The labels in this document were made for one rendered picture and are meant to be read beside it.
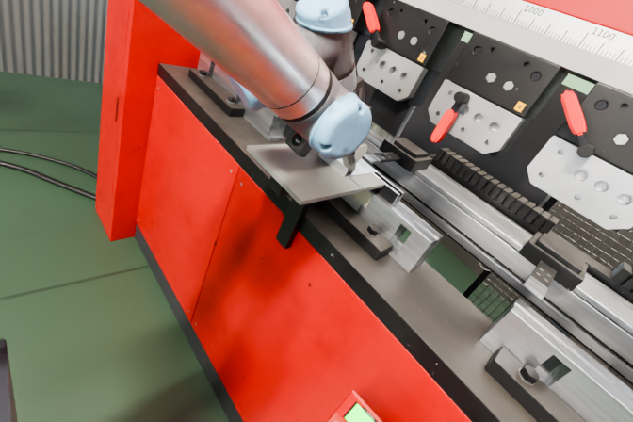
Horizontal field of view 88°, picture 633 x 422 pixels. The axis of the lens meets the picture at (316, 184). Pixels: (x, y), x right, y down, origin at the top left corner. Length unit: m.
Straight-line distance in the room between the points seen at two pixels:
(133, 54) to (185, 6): 1.10
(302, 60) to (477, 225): 0.74
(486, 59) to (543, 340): 0.48
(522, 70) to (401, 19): 0.25
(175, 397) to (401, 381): 0.90
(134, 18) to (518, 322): 1.31
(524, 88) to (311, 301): 0.60
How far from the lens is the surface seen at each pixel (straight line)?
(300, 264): 0.80
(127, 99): 1.41
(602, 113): 0.62
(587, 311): 0.97
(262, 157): 0.64
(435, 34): 0.70
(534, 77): 0.64
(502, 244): 0.95
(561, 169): 0.62
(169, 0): 0.26
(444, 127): 0.63
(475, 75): 0.66
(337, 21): 0.48
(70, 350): 1.51
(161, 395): 1.43
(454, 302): 0.79
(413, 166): 0.94
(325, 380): 0.89
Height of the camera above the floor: 1.30
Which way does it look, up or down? 28 degrees down
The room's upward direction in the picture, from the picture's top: 25 degrees clockwise
